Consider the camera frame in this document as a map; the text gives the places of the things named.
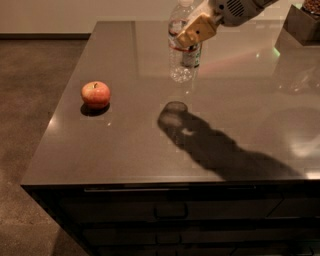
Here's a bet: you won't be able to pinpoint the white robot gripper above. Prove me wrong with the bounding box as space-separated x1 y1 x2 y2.
175 0 278 48

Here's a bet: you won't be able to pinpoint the clear plastic water bottle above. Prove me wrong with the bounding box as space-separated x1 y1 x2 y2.
168 0 198 83

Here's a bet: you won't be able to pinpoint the green white 7up can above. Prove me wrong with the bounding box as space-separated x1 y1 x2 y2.
182 43 202 68

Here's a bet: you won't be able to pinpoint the dark box with snacks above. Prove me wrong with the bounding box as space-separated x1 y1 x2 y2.
275 5 320 50

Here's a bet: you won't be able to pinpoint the red apple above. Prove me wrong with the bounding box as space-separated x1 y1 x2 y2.
81 81 111 110

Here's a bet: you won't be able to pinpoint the dark cabinet drawers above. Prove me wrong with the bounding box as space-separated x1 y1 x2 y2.
23 183 320 256

